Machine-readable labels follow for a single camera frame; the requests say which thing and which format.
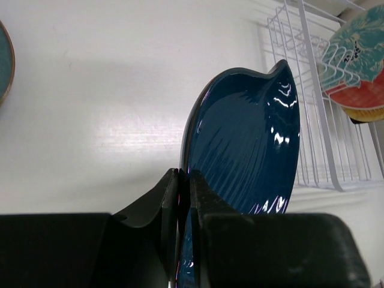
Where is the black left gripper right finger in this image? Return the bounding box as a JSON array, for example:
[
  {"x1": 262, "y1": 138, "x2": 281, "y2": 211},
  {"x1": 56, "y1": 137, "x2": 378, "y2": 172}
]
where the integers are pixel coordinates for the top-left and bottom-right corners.
[{"x1": 190, "y1": 170, "x2": 371, "y2": 287}]

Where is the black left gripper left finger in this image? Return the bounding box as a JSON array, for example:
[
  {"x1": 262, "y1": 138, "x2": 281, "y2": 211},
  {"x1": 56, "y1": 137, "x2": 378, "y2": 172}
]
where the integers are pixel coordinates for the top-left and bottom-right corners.
[{"x1": 1, "y1": 169, "x2": 178, "y2": 287}]

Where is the dark blue leaf plate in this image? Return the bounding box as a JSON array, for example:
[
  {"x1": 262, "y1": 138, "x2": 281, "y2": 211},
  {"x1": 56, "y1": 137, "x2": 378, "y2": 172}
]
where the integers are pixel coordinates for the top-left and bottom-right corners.
[{"x1": 176, "y1": 60, "x2": 300, "y2": 287}]

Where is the black yellow square plate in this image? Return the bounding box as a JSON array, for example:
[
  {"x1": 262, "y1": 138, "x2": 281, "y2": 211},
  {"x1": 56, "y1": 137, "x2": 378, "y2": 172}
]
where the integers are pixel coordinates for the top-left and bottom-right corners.
[{"x1": 349, "y1": 118, "x2": 380, "y2": 125}]

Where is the orange woven square plate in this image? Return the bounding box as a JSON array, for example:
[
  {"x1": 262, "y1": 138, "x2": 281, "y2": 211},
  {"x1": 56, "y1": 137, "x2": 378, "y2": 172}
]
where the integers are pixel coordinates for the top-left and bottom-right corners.
[{"x1": 342, "y1": 107, "x2": 383, "y2": 121}]

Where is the red teal floral plate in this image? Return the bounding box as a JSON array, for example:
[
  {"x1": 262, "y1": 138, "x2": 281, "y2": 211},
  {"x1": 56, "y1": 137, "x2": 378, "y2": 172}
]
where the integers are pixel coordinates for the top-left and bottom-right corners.
[{"x1": 320, "y1": 4, "x2": 383, "y2": 110}]

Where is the teal round glass plate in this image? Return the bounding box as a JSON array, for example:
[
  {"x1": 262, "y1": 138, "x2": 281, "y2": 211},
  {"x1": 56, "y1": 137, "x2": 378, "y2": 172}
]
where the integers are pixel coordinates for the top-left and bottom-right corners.
[{"x1": 0, "y1": 22, "x2": 16, "y2": 104}]

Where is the white wire dish rack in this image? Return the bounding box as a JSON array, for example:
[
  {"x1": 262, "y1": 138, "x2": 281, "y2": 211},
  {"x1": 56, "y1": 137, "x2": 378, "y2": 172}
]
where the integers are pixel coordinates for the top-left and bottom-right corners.
[{"x1": 266, "y1": 1, "x2": 383, "y2": 191}]

